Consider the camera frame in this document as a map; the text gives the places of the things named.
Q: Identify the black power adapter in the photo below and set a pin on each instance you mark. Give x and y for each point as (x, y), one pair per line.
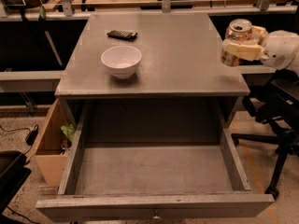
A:
(31, 137)

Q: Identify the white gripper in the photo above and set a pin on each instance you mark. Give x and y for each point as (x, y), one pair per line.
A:
(280, 48)

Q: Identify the wooden box on floor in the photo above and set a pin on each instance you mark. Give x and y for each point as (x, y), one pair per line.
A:
(50, 156)

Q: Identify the black office chair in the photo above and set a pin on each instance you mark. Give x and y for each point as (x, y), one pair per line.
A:
(275, 103)

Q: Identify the green bag in box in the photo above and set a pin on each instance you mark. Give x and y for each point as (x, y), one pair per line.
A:
(68, 131)

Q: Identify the orange soda can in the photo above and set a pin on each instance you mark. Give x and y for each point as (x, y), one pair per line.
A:
(239, 30)

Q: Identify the white ceramic bowl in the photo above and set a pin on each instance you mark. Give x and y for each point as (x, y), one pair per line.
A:
(121, 61)

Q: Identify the open grey drawer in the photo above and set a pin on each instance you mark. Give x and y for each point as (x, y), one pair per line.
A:
(154, 159)

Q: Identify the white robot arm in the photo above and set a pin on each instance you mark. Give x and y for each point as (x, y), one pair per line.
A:
(278, 49)

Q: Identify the black bin at left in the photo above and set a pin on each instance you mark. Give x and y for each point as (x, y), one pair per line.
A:
(13, 174)

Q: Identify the grey cabinet with top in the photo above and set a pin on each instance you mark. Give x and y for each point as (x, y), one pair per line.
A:
(169, 99)

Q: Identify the dark snack bar packet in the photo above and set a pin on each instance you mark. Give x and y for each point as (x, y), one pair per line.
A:
(122, 35)

